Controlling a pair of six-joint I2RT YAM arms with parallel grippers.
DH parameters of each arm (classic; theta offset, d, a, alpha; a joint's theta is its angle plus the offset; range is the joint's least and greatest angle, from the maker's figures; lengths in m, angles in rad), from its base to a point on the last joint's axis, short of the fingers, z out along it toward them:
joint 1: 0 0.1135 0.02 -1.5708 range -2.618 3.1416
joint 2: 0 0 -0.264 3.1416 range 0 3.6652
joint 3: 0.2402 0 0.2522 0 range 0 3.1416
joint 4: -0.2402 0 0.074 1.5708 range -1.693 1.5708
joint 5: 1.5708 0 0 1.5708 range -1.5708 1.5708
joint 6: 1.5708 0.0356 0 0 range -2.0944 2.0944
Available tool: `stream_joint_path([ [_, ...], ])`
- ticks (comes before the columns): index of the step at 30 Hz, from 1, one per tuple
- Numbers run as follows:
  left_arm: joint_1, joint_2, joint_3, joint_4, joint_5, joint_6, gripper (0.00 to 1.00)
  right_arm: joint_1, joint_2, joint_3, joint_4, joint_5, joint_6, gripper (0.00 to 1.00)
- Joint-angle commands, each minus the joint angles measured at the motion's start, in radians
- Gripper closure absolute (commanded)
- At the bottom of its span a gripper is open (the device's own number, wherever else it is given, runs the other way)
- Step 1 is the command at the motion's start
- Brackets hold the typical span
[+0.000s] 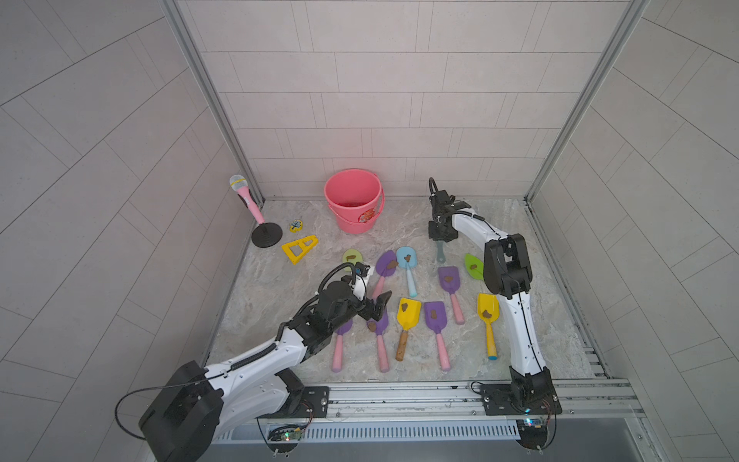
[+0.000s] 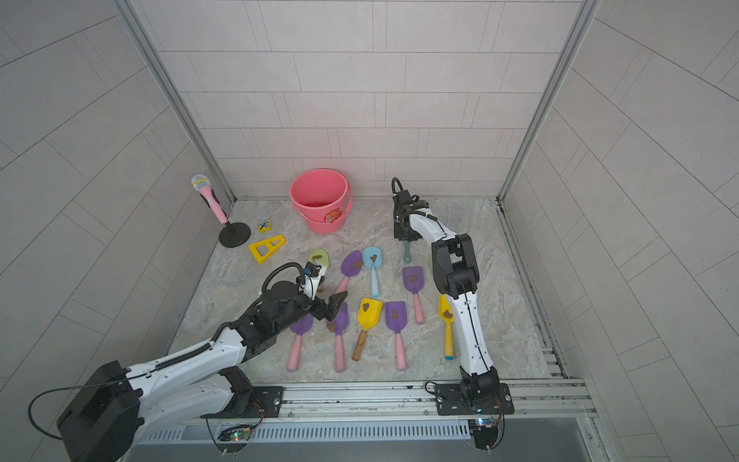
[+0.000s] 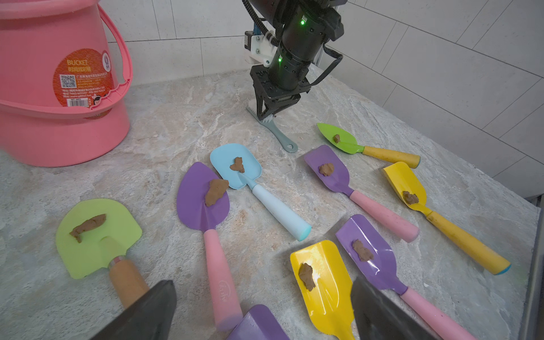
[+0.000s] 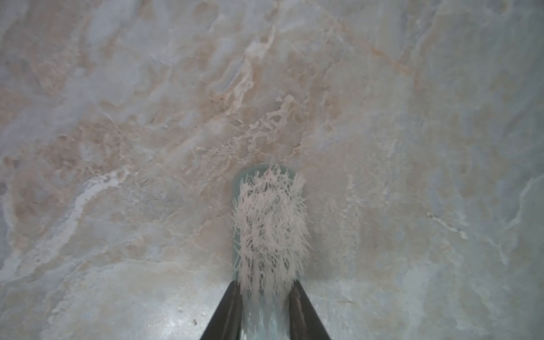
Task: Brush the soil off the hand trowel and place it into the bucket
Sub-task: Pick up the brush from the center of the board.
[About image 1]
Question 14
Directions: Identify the purple pointed trowel pink handle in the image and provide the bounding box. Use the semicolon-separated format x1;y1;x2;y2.
331;320;353;373

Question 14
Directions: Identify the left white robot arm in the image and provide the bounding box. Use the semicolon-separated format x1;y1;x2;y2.
136;278;392;461

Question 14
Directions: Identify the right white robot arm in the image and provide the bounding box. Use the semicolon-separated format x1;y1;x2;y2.
429;179;561;415

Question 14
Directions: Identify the light blue trowel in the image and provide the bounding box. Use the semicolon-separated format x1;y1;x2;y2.
396;246;418;298

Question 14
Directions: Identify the green leaf trowel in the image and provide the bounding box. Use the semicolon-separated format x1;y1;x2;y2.
464;253;484;281

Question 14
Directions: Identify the pink plastic bucket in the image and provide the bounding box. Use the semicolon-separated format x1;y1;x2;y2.
324;169;385;235

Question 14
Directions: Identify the purple square shovel front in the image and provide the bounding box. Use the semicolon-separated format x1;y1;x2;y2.
423;301;451;372

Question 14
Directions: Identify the yellow triangle stencil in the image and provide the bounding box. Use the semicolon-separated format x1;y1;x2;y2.
281;235;319;265

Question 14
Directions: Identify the small yellow blue toy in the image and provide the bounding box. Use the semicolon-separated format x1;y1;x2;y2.
289;219;303;233

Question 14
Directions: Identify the pink toy microphone on stand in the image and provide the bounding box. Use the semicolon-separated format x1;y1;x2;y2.
229;174;283;248

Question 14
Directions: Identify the yellow shovel wooden handle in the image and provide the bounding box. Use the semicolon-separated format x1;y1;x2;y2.
396;298;421;362

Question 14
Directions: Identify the purple round trowel pink handle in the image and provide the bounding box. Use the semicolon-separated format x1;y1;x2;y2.
371;250;398;300

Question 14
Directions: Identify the purple square shovel pink handle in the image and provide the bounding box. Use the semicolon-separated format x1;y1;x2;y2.
438;267;466;325

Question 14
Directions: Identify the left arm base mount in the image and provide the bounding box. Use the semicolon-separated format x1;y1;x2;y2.
261;369;331;419

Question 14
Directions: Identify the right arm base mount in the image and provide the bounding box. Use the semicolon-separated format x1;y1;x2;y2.
471;367;563;416

